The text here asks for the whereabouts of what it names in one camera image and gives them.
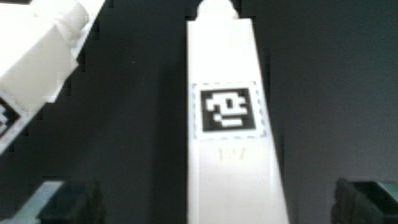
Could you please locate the white desk leg with tag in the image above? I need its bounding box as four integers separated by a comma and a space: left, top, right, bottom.
0, 0, 107, 154

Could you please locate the white desk leg with marker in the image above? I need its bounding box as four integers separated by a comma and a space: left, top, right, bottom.
187, 0, 290, 224

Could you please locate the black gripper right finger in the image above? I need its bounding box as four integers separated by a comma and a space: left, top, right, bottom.
331, 179, 398, 224

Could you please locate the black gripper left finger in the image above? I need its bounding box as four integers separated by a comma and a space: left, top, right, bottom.
11, 180, 107, 224

